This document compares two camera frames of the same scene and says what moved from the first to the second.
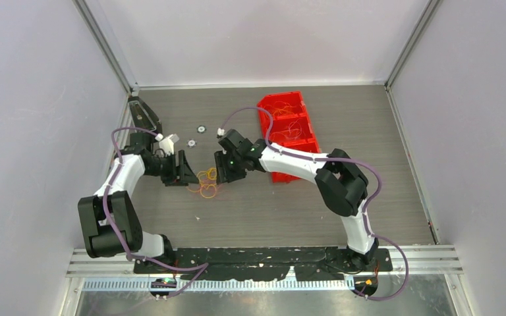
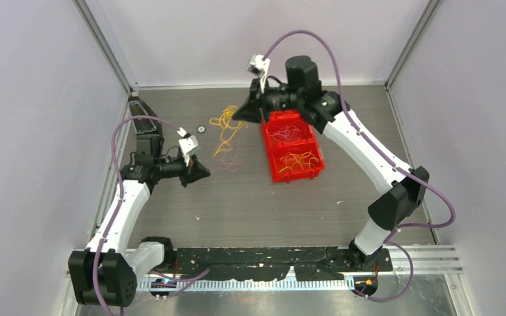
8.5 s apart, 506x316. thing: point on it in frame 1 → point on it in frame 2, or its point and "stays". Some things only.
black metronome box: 143,115 stays
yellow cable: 207,182 → 230,126
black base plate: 234,264 stays
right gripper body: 229,166 → 281,99
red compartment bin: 292,126 stays
